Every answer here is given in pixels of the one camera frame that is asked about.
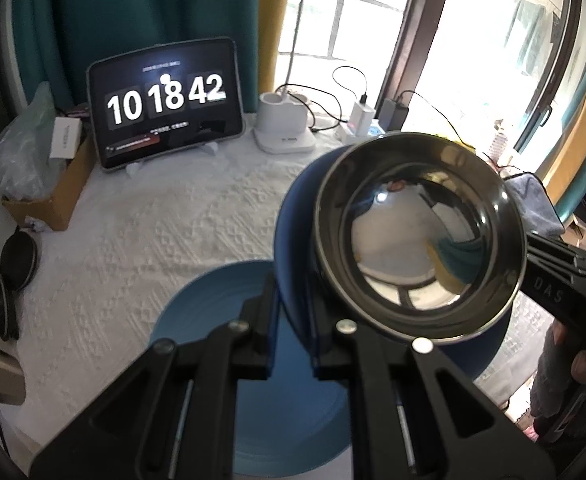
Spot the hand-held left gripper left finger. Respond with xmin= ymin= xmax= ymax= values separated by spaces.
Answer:
xmin=29 ymin=271 xmax=280 ymax=480

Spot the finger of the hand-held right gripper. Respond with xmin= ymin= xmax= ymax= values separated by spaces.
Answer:
xmin=526 ymin=232 xmax=586 ymax=277

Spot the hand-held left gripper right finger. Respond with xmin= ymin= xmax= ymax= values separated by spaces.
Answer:
xmin=310 ymin=317 xmax=558 ymax=480

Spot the blue plate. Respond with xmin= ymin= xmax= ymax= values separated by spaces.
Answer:
xmin=147 ymin=259 xmax=355 ymax=467

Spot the large blue bowl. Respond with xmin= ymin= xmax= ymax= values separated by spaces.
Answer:
xmin=272 ymin=144 xmax=515 ymax=383

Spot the steel bowl light blue outside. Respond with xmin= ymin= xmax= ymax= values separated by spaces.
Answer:
xmin=314 ymin=131 xmax=529 ymax=346

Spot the grey towel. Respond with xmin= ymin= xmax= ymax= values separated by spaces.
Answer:
xmin=502 ymin=172 xmax=567 ymax=237

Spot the white desk lamp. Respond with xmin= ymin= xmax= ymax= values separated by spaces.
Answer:
xmin=252 ymin=0 xmax=370 ymax=156

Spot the white power strip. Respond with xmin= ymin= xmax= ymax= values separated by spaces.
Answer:
xmin=337 ymin=119 xmax=390 ymax=144

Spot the black charger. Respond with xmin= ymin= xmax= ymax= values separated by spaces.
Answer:
xmin=376 ymin=97 xmax=408 ymax=131

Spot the hanging light blue towel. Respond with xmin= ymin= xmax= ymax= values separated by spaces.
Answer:
xmin=502 ymin=0 xmax=550 ymax=69

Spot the white charger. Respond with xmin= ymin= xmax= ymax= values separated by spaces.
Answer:
xmin=347 ymin=92 xmax=377 ymax=136

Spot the cardboard box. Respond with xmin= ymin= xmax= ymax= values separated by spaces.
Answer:
xmin=1 ymin=117 xmax=97 ymax=232

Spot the tablet showing clock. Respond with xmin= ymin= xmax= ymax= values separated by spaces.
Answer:
xmin=85 ymin=36 xmax=247 ymax=174

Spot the small white box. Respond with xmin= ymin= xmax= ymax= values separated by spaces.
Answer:
xmin=50 ymin=117 xmax=83 ymax=160

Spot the clear plastic bag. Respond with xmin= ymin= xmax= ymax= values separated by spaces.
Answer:
xmin=0 ymin=82 xmax=60 ymax=202

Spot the teal curtain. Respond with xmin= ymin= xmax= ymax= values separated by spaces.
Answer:
xmin=12 ymin=0 xmax=262 ymax=112

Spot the black charger cable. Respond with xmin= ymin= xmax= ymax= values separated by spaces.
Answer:
xmin=397 ymin=90 xmax=476 ymax=148
xmin=307 ymin=65 xmax=370 ymax=133

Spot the black door frame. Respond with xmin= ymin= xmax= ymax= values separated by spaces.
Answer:
xmin=382 ymin=0 xmax=455 ymax=112

